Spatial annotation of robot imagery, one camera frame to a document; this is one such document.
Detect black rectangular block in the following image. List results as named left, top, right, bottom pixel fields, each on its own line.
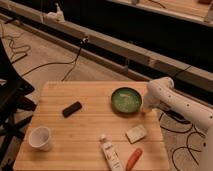
left=62, top=102, right=82, bottom=118

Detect black cable on floor left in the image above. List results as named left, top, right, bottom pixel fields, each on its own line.
left=20, top=37, right=90, bottom=82

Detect orange carrot toy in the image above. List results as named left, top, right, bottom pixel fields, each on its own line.
left=126, top=148, right=143, bottom=171

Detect long metal rail beam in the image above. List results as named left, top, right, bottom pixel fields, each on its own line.
left=0, top=0, right=213, bottom=87

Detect black office chair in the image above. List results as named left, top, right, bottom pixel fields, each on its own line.
left=0, top=38, right=36, bottom=164

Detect green ceramic bowl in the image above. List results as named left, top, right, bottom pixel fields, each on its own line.
left=111, top=87, right=142, bottom=114

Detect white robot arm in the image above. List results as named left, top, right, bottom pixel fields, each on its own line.
left=142, top=77, right=213, bottom=171

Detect white power adapter on rail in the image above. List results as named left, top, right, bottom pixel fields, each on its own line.
left=46, top=4, right=65, bottom=22

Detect white paper cup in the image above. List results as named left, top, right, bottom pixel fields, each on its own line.
left=28, top=126, right=52, bottom=151

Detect beige sponge block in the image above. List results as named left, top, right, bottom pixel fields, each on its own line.
left=126, top=124, right=147, bottom=144

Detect white tube with cap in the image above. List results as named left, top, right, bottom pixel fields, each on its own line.
left=100, top=134, right=124, bottom=171

